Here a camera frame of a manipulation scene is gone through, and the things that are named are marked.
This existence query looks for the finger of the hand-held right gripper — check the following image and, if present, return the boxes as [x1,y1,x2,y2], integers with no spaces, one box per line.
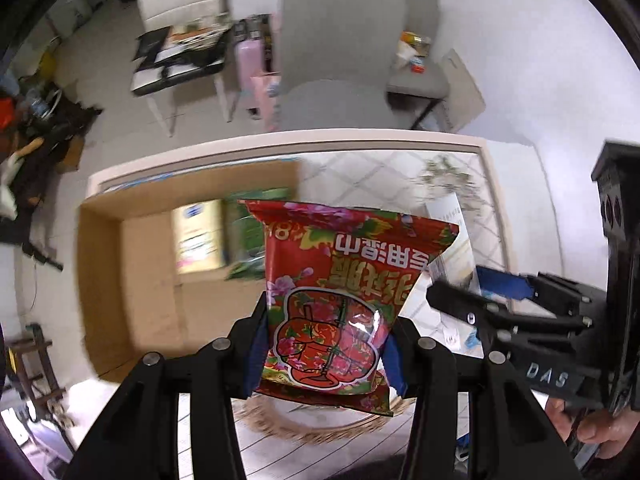
[474,265,607,332]
[425,279,576,357]

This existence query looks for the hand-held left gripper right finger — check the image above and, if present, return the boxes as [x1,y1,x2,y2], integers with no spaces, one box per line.
[384,319,584,480]

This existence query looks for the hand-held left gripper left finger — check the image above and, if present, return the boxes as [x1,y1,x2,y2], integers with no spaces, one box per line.
[65,292,272,480]

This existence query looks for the red floral wet wipes packet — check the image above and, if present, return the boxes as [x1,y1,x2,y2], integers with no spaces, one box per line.
[238,199,460,417]

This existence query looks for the cardboard box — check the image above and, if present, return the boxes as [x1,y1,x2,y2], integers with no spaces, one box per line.
[76,156,307,382]

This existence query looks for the person's right hand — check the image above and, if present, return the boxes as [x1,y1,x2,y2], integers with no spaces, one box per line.
[545,396,640,460]

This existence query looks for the white packet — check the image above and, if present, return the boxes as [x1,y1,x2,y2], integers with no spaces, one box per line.
[400,192,482,361]

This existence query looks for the round woven placemat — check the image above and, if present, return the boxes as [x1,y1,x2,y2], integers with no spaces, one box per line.
[234,391,402,447]

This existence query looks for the green packet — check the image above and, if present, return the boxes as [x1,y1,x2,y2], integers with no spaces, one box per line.
[222,187,294,282]

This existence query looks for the cream yellow packet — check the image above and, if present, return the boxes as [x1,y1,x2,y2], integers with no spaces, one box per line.
[171,198,227,276]

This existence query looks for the flat cardboard sheet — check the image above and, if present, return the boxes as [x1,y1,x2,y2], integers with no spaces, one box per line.
[439,49,487,132]

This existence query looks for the wooden stool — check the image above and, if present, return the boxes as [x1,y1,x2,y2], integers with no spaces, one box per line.
[4,324,77,442]

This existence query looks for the small things on chair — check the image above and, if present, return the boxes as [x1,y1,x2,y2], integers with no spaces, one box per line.
[394,30,434,74]

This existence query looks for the grey upholstered chair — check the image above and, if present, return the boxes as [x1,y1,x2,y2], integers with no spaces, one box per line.
[274,0,407,134]
[378,0,451,131]

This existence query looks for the pink suitcase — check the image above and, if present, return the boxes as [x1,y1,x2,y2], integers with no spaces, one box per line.
[235,39,282,128]

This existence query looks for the dark clutter pile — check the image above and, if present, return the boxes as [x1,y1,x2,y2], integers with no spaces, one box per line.
[0,74,103,272]

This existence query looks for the black bag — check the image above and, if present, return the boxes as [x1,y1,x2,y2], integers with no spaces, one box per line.
[131,27,234,97]

